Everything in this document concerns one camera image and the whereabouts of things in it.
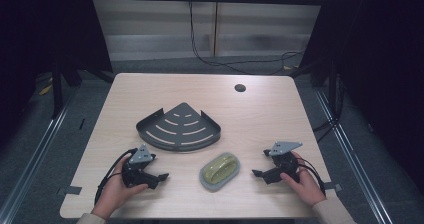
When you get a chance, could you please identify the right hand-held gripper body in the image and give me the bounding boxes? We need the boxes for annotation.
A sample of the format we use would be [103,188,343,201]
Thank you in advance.
[262,141,304,185]

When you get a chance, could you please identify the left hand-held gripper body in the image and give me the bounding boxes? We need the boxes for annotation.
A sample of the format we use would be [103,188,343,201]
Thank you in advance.
[121,143,159,189]

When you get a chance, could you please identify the person's left hand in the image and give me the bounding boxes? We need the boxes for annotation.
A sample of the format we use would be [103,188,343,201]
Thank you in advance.
[91,165,150,221]

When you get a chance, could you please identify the person's right hand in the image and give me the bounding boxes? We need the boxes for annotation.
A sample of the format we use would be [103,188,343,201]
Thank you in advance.
[279,151,327,208]

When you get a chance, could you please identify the yellow soap bar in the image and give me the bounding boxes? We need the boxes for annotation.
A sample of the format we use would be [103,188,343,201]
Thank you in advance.
[203,153,239,185]

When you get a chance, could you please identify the black metal corner shelf rack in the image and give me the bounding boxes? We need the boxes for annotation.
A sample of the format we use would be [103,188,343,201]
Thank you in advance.
[135,102,222,153]

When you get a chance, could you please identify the grey tape strip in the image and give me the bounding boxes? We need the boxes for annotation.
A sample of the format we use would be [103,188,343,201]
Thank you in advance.
[56,185,83,197]
[322,181,343,192]

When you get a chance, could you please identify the black metal stand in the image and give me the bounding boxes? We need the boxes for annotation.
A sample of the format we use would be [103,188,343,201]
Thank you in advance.
[50,58,65,120]
[327,59,338,118]

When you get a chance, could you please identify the yellow floor scrap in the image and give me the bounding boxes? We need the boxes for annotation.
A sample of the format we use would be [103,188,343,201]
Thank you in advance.
[38,83,54,97]

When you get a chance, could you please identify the black curtain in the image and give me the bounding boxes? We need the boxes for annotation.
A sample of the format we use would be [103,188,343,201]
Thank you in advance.
[298,0,424,198]
[0,0,114,148]

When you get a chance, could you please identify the right hand-held gripper cable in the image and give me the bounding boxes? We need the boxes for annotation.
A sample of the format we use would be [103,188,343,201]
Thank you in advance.
[293,156,327,197]

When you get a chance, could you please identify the black floor cables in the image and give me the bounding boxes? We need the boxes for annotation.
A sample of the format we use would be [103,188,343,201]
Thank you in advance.
[312,116,342,144]

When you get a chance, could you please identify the metal floor rail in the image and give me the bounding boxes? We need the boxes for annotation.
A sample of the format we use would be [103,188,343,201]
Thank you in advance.
[312,86,399,224]
[0,89,82,224]

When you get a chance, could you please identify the long black power cable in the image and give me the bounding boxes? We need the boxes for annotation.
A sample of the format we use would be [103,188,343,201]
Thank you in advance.
[187,0,305,76]

